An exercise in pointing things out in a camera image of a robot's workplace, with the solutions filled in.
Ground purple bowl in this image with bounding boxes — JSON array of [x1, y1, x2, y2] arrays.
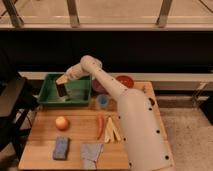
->
[[92, 79, 106, 93]]

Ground red bowl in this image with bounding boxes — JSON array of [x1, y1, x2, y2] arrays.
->
[[116, 75, 134, 88]]

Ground grey cloth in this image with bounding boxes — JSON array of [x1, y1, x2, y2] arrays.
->
[[81, 143, 103, 170]]

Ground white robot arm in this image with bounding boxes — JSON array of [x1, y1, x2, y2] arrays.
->
[[56, 55, 175, 171]]

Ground black chair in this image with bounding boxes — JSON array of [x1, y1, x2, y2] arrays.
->
[[0, 49, 38, 159]]

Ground blue sponge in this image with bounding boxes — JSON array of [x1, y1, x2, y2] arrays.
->
[[53, 136, 69, 160]]

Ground blue cup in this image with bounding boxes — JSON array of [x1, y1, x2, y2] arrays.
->
[[96, 94, 109, 108]]

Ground black eraser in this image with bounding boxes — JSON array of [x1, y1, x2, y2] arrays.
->
[[56, 84, 67, 97]]

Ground green plastic tray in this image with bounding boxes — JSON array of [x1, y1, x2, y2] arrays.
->
[[37, 73, 91, 107]]

